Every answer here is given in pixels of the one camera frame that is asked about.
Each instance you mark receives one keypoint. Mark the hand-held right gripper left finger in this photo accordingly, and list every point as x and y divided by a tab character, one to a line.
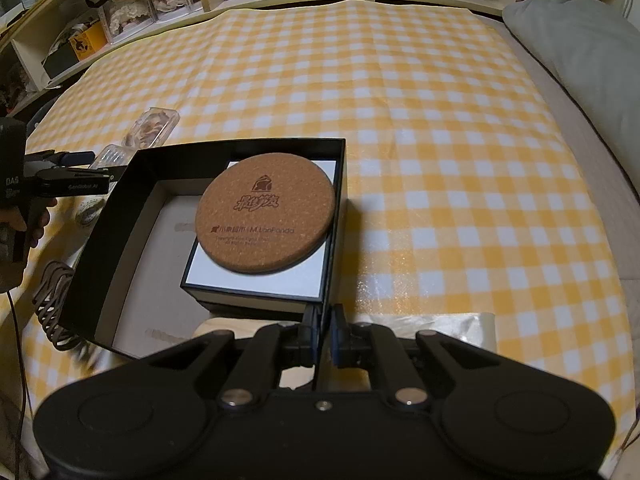
309	335

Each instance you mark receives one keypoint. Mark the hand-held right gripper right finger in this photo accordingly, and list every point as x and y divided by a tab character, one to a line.
344	342

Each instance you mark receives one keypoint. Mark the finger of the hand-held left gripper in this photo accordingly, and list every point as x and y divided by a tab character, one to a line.
75	182
77	157

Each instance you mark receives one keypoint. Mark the white lidded black gift box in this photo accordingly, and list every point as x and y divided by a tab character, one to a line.
270	282

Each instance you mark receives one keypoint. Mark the large black box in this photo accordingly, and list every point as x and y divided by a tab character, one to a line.
110	240

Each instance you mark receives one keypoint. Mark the clear case with shells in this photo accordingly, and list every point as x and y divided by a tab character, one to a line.
152	127

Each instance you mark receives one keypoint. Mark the round cork coaster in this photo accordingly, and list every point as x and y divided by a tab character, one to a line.
265	210

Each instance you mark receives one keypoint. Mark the person's left hand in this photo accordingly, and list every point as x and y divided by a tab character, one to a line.
40	220

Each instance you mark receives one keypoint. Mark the dark storage box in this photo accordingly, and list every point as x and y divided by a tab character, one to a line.
60	60

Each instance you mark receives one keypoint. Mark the clear plastic bag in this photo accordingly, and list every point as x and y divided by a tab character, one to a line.
450	340

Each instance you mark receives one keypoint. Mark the yellow printed box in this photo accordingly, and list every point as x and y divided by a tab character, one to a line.
87	39

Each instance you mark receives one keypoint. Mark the yellow checked cloth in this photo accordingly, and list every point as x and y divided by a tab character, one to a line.
425	135

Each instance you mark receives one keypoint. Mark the grey pillow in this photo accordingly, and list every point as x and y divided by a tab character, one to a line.
575	70

